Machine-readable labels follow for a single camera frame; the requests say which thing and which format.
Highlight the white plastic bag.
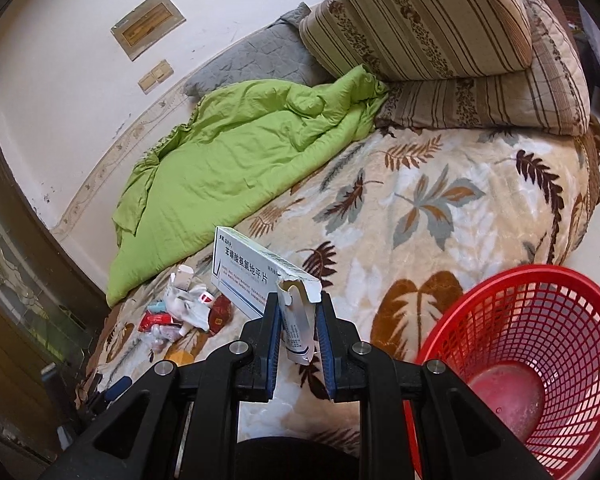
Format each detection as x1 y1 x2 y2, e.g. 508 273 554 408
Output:
163 264 215 334

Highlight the red plastic mesh basket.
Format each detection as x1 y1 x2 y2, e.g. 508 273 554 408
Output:
416 264 600 479

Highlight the dark wooden door frame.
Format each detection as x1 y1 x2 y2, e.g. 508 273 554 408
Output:
0 147 108 466

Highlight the beige wall switch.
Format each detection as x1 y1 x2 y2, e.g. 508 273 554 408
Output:
138 60 174 94

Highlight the green quilt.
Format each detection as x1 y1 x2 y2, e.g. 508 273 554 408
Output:
106 66 388 306

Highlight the red paper package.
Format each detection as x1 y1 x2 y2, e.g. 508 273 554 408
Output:
138 312 176 333

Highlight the framed wall plaque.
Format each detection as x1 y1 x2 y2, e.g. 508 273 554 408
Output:
111 0 186 61

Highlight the grey quilted pillow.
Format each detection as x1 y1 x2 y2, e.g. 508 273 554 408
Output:
184 2 334 102

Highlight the white blue medicine box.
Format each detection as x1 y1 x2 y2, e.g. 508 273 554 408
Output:
211 226 323 366

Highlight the lower striped pillow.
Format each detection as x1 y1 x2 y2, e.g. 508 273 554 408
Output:
375 0 591 136

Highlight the upper striped pillow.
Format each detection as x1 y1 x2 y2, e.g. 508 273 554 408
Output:
299 0 532 81

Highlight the striped pillow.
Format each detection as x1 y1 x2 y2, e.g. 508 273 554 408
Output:
375 0 591 136
299 0 532 81

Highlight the teal tissue packet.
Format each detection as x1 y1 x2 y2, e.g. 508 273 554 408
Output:
146 300 166 314

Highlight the red crumpled wrapper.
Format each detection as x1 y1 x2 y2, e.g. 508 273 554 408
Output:
208 295 233 336

